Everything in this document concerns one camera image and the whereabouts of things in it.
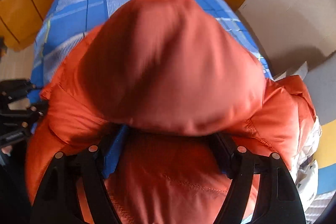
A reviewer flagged blue plaid bed sheet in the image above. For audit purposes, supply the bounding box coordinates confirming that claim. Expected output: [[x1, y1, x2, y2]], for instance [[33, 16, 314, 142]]
[[31, 0, 272, 89]]

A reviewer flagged grey yellow blue headboard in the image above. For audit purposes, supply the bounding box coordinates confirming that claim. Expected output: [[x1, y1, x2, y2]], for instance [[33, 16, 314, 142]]
[[304, 54, 336, 194]]

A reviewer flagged beige quilted jacket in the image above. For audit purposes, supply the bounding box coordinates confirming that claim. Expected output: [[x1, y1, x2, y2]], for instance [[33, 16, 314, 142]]
[[290, 116, 322, 182]]

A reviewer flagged white cloth by headboard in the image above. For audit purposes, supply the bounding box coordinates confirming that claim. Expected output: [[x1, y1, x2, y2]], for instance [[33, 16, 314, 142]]
[[273, 61, 308, 81]]

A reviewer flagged white patterned pillow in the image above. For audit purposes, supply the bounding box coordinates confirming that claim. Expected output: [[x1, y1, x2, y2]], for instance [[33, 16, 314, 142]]
[[295, 160, 318, 211]]

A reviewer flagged orange down jacket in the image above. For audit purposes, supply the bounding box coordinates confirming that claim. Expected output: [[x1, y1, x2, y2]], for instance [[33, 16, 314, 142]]
[[26, 0, 317, 223]]

